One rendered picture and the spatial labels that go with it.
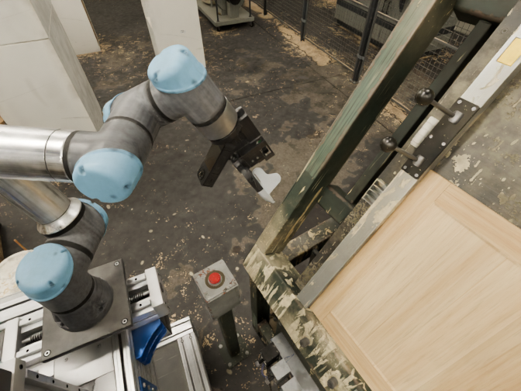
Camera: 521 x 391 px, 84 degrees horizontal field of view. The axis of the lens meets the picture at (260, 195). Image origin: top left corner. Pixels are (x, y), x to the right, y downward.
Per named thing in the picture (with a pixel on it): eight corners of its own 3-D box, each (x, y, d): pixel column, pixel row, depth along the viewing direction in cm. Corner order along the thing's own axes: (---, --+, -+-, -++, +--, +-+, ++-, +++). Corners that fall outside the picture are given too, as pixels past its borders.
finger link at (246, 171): (263, 191, 60) (238, 157, 57) (257, 195, 60) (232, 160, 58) (262, 185, 64) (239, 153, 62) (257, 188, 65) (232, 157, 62)
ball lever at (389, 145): (412, 165, 74) (373, 144, 69) (422, 153, 72) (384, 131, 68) (421, 172, 71) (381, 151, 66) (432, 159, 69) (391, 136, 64)
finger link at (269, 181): (293, 194, 62) (268, 160, 59) (270, 209, 63) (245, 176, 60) (291, 190, 65) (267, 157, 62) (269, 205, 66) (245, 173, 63)
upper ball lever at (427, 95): (447, 123, 69) (407, 98, 64) (459, 109, 67) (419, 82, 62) (458, 129, 65) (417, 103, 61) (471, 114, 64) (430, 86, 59)
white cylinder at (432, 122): (433, 117, 74) (411, 143, 77) (429, 115, 71) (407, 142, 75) (443, 122, 72) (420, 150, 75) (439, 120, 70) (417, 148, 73)
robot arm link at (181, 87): (144, 56, 46) (188, 31, 43) (188, 104, 54) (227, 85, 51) (136, 89, 42) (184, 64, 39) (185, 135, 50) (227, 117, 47)
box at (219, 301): (199, 295, 114) (191, 274, 100) (226, 279, 118) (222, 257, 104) (213, 322, 107) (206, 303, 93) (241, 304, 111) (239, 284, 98)
